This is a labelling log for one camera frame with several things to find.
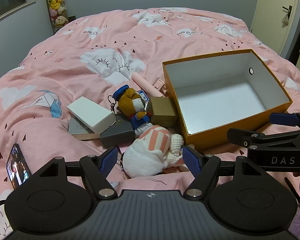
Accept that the small hanging pouch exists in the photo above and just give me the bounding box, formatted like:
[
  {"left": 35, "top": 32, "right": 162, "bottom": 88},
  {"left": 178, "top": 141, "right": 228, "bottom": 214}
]
[{"left": 280, "top": 11, "right": 290, "bottom": 26}]

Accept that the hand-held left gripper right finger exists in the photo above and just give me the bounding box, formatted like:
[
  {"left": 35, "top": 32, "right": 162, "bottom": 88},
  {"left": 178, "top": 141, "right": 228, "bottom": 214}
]
[{"left": 182, "top": 145, "right": 266, "bottom": 200}]

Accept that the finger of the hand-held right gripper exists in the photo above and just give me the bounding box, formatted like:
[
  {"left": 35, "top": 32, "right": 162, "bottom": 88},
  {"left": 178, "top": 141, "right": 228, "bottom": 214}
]
[
  {"left": 269, "top": 111, "right": 300, "bottom": 130},
  {"left": 227, "top": 127, "right": 300, "bottom": 152}
]

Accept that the dark grey box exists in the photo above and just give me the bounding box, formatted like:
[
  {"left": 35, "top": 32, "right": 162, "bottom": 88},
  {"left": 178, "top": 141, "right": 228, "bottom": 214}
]
[{"left": 100, "top": 113, "right": 136, "bottom": 147}]

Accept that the gold cardboard box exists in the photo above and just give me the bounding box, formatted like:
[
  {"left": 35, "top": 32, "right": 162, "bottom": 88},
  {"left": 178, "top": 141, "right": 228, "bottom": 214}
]
[{"left": 145, "top": 96, "right": 178, "bottom": 128}]

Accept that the pink stick handle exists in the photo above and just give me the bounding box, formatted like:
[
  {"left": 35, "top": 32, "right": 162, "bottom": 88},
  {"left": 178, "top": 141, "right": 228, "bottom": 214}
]
[{"left": 132, "top": 72, "right": 166, "bottom": 98}]

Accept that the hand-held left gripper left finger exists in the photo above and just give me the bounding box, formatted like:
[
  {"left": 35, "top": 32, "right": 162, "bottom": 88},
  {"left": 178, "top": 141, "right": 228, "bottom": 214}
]
[{"left": 31, "top": 146, "right": 119, "bottom": 200}]

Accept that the white and pink striped plush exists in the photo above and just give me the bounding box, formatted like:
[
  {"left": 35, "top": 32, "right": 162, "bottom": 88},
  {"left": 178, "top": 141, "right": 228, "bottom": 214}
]
[{"left": 122, "top": 126, "right": 185, "bottom": 177}]

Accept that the orange cardboard box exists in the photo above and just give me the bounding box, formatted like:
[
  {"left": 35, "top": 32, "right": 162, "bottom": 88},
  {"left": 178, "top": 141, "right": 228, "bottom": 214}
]
[{"left": 162, "top": 49, "right": 293, "bottom": 150}]

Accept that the brown bear plush keychain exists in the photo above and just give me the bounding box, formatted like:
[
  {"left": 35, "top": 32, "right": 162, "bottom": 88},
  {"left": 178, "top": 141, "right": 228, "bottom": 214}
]
[{"left": 108, "top": 85, "right": 153, "bottom": 136}]

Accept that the smartphone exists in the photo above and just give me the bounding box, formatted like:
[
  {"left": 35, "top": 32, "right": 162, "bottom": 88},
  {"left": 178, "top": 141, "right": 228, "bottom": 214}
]
[{"left": 6, "top": 143, "right": 32, "bottom": 191}]

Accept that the white rectangular box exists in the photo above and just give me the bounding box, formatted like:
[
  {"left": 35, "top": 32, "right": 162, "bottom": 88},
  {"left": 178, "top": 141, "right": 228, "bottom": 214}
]
[{"left": 66, "top": 96, "right": 115, "bottom": 135}]

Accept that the small pink case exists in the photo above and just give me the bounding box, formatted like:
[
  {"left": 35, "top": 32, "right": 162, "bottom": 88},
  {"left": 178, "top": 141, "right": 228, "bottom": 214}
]
[{"left": 154, "top": 79, "right": 166, "bottom": 92}]

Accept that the cream door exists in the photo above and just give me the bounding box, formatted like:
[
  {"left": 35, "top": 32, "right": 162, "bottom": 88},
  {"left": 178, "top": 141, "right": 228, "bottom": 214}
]
[{"left": 250, "top": 0, "right": 300, "bottom": 58}]

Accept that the blue card pack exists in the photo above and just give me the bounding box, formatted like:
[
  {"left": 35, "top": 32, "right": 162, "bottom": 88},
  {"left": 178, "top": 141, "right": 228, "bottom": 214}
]
[{"left": 136, "top": 89, "right": 150, "bottom": 103}]

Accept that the black strap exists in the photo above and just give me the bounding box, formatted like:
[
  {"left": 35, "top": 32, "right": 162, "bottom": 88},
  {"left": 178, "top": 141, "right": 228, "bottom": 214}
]
[{"left": 284, "top": 177, "right": 300, "bottom": 208}]

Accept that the hanging column of plush toys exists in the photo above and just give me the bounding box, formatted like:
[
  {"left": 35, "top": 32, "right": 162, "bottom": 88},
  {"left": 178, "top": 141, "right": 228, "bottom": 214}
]
[{"left": 42, "top": 0, "right": 70, "bottom": 32}]

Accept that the pink cloud print blanket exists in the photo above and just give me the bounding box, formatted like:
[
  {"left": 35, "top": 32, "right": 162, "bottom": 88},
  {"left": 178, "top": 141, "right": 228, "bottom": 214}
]
[{"left": 0, "top": 7, "right": 300, "bottom": 239}]

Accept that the grey notebook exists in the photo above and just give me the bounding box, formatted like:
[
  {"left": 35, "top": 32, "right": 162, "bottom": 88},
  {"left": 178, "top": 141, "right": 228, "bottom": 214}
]
[{"left": 67, "top": 117, "right": 101, "bottom": 140}]

